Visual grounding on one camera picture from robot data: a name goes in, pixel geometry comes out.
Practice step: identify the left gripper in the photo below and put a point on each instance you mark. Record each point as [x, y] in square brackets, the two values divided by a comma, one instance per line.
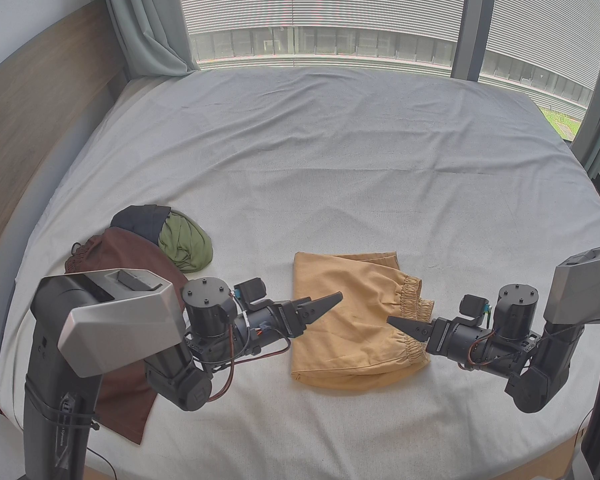
[275, 320]

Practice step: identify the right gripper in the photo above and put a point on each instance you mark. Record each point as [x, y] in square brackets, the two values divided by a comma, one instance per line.
[450, 340]

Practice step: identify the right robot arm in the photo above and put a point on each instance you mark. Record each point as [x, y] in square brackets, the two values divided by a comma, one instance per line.
[565, 328]

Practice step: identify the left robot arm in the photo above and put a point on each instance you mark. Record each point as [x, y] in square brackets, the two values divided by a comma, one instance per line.
[115, 318]

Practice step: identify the bed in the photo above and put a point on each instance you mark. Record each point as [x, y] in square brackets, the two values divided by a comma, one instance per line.
[330, 168]

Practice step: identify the tan shorts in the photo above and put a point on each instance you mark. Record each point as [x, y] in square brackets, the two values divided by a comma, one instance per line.
[350, 308]

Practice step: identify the green garment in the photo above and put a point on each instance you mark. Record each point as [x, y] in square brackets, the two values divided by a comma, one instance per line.
[187, 243]

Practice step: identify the brown garment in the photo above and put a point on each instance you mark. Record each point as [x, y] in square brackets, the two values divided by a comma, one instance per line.
[130, 258]

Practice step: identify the dark blue garment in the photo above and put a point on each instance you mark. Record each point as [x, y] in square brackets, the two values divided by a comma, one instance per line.
[137, 223]

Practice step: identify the window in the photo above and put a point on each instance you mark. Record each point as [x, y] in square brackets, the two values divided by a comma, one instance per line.
[330, 13]

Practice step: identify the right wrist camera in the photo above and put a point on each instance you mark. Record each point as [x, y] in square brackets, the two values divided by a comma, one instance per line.
[472, 308]

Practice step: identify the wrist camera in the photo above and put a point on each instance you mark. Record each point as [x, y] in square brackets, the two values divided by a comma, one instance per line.
[252, 289]
[472, 308]

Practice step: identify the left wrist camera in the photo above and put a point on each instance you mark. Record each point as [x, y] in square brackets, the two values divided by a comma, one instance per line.
[252, 289]

